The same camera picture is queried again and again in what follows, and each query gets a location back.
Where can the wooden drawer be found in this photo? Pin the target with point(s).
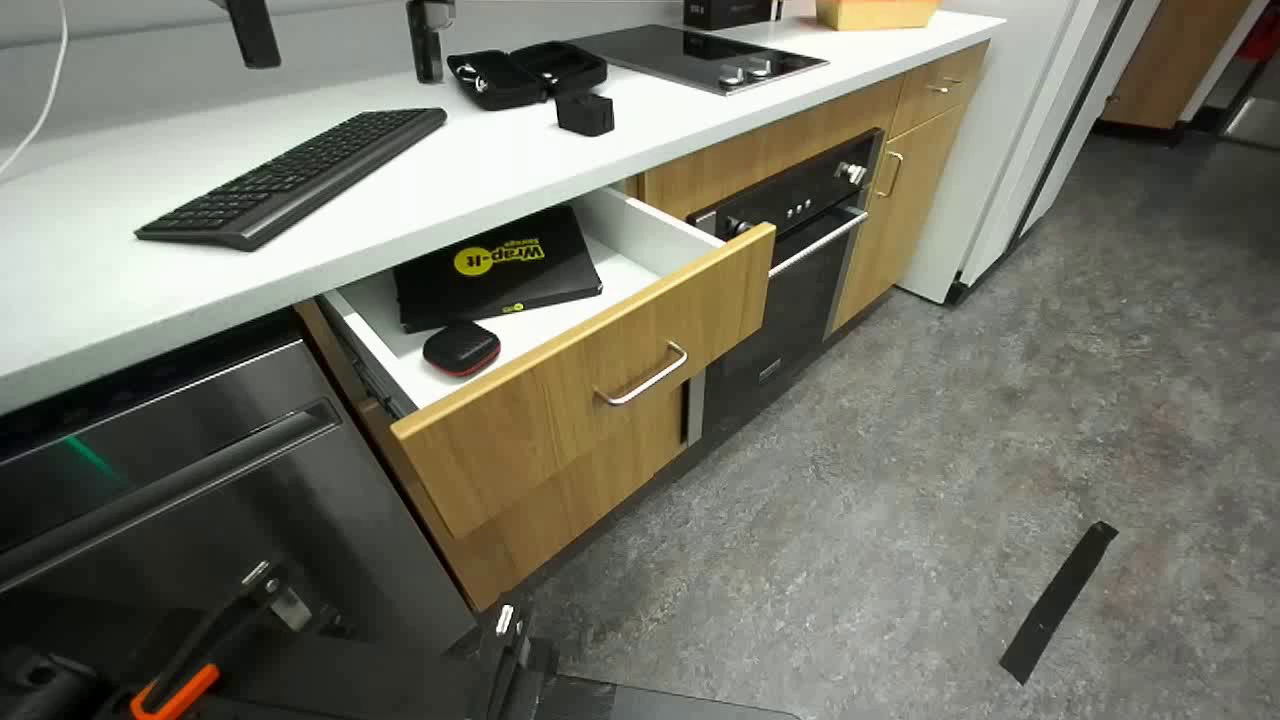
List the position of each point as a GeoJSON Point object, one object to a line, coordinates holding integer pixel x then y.
{"type": "Point", "coordinates": [661, 283]}

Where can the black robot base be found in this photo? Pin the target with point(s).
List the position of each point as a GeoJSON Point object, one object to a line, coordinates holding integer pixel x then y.
{"type": "Point", "coordinates": [82, 663]}

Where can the black pouch yellow logo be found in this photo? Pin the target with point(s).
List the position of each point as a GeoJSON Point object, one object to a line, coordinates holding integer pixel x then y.
{"type": "Point", "coordinates": [522, 264]}

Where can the small black round case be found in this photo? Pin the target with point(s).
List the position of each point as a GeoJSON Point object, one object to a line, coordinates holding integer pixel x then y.
{"type": "Point", "coordinates": [461, 349]}

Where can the black built-in oven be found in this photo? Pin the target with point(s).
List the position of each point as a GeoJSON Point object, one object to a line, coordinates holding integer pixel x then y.
{"type": "Point", "coordinates": [818, 212]}

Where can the wooden lower cabinet door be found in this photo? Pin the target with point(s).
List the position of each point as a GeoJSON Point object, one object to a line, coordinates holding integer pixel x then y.
{"type": "Point", "coordinates": [501, 508]}

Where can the small black box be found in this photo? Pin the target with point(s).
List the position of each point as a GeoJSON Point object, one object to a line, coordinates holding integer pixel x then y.
{"type": "Point", "coordinates": [584, 112]}

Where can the black induction cooktop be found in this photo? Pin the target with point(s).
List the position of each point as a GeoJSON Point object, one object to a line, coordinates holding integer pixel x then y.
{"type": "Point", "coordinates": [693, 56]}

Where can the wooden cabinet right of oven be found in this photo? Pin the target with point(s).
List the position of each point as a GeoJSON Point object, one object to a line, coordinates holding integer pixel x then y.
{"type": "Point", "coordinates": [923, 118]}

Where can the black bottle on counter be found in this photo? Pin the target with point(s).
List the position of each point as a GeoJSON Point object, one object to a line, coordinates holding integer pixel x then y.
{"type": "Point", "coordinates": [425, 39]}

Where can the wooden box on counter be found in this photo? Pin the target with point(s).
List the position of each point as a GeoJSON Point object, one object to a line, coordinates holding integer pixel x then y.
{"type": "Point", "coordinates": [872, 14]}

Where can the black keyboard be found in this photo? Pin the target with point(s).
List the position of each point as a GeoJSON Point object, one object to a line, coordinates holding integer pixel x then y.
{"type": "Point", "coordinates": [276, 194]}

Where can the black strip on floor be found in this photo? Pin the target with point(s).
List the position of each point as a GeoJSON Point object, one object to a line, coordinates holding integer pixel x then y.
{"type": "Point", "coordinates": [1054, 601]}

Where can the white refrigerator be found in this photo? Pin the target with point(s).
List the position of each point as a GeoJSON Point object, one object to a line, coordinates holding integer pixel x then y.
{"type": "Point", "coordinates": [1045, 79]}

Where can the black monitor stand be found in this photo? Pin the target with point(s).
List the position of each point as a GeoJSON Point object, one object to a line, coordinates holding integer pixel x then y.
{"type": "Point", "coordinates": [252, 32]}

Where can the stainless steel dishwasher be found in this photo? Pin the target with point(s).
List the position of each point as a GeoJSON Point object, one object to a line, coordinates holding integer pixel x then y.
{"type": "Point", "coordinates": [170, 480]}

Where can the orange black clamp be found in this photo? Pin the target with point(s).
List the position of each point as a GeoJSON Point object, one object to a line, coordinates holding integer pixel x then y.
{"type": "Point", "coordinates": [265, 596]}

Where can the silver drawer handle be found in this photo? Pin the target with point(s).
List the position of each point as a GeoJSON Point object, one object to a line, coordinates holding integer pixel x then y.
{"type": "Point", "coordinates": [672, 365]}

